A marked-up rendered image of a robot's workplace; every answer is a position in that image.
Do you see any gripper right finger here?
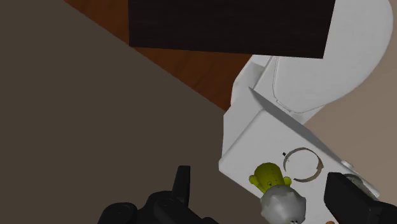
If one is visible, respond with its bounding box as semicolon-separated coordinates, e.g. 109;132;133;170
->
323;172;397;224

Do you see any green cactus in grey pot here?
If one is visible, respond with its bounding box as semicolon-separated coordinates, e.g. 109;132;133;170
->
248;162;308;224

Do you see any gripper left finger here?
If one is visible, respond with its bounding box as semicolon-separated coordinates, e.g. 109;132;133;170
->
97;165;219;224

